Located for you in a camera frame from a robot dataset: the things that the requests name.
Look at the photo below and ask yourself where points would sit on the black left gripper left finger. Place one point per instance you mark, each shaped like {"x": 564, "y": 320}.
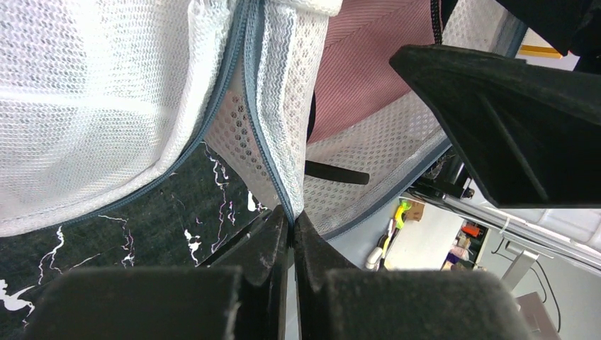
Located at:
{"x": 241, "y": 295}

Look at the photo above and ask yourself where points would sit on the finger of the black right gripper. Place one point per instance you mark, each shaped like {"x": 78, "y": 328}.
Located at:
{"x": 529, "y": 135}
{"x": 336, "y": 174}

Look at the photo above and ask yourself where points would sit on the white mesh laundry bag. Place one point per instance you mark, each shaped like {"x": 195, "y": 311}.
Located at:
{"x": 102, "y": 100}

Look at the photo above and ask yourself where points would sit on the pink bra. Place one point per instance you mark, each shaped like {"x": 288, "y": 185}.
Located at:
{"x": 355, "y": 79}

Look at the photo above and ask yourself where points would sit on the white and orange toy washer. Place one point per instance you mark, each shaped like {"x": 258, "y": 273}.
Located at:
{"x": 536, "y": 51}

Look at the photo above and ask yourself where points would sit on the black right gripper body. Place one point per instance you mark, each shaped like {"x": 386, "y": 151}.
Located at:
{"x": 567, "y": 25}

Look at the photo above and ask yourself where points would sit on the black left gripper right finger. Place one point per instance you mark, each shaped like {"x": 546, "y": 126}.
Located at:
{"x": 338, "y": 300}

